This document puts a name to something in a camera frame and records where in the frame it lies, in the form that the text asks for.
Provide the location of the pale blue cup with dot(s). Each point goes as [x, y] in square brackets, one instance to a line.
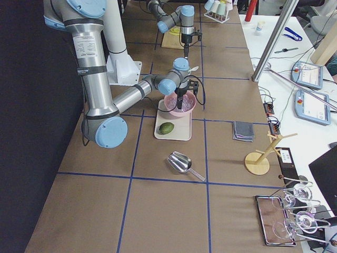
[221, 9]

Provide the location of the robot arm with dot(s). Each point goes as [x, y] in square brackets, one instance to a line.
[182, 16]
[102, 122]

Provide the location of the wine glass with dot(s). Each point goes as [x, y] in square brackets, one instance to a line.
[299, 196]
[304, 222]

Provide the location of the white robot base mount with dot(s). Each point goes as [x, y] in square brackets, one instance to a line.
[121, 68]

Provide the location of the white plastic spoon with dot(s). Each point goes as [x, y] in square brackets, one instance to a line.
[194, 69]

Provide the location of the green avocado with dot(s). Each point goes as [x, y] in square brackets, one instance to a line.
[166, 128]

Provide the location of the pink bowl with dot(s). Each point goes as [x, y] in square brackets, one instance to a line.
[180, 114]

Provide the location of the red cylinder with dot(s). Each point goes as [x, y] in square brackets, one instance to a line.
[250, 10]

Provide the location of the aluminium frame post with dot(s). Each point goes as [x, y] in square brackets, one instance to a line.
[288, 9]

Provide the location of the black glass rack tray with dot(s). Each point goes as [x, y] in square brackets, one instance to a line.
[270, 212]

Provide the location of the grey folded cloth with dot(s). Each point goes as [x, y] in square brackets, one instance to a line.
[243, 131]

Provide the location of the wooden mug tree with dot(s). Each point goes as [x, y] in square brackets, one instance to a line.
[257, 162]

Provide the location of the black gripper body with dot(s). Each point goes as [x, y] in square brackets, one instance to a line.
[181, 91]
[186, 40]

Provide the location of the cream cup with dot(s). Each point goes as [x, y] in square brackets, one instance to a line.
[214, 6]

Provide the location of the teach pendant tablet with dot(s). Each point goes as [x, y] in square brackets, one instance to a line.
[309, 108]
[308, 75]

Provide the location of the white paper cup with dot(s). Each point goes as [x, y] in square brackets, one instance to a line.
[259, 27]

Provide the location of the cream plastic tray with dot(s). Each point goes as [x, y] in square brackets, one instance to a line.
[182, 126]

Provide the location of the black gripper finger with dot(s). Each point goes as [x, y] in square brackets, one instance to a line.
[186, 52]
[179, 102]

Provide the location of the pile of ice cubes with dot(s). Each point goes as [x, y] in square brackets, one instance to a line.
[187, 104]

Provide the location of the white wire cup rack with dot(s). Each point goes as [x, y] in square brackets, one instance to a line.
[217, 18]

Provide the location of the bamboo cutting board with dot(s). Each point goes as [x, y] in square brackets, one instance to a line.
[171, 41]

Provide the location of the steel ice scoop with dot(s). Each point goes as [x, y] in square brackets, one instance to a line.
[183, 164]

